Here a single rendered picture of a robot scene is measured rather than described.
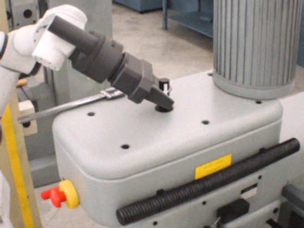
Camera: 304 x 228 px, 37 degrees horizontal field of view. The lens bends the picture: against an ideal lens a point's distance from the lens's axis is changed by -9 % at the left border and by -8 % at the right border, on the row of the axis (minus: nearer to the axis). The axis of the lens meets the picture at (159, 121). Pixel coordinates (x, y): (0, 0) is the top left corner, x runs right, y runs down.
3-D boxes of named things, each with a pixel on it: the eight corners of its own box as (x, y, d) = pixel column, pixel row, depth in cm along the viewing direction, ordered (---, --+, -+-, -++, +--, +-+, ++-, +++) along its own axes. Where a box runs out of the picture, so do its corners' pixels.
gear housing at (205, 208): (146, 256, 96) (144, 222, 92) (94, 197, 115) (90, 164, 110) (265, 201, 112) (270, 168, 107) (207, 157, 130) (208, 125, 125)
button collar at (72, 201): (72, 215, 93) (68, 191, 90) (61, 199, 98) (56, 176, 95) (81, 211, 94) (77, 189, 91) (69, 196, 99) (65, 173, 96)
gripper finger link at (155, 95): (166, 110, 97) (140, 95, 95) (176, 97, 95) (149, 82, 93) (167, 114, 95) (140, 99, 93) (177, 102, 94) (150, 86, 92)
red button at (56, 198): (56, 213, 92) (53, 197, 90) (49, 202, 95) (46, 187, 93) (70, 208, 94) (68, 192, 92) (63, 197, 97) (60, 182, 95)
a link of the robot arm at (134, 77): (131, 88, 104) (84, 62, 100) (156, 54, 100) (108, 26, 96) (131, 118, 93) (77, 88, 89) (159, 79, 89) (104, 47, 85)
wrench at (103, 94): (21, 126, 93) (20, 122, 92) (16, 119, 96) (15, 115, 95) (124, 95, 104) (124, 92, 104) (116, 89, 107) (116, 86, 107)
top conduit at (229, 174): (125, 230, 83) (123, 216, 82) (114, 217, 86) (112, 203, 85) (299, 154, 104) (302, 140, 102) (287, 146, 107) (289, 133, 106)
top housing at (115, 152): (103, 240, 87) (94, 172, 79) (52, 173, 106) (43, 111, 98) (284, 163, 108) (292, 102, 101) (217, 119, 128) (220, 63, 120)
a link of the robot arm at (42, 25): (71, 57, 89) (46, 58, 99) (94, 18, 90) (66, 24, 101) (45, 40, 85) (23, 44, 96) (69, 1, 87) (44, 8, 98)
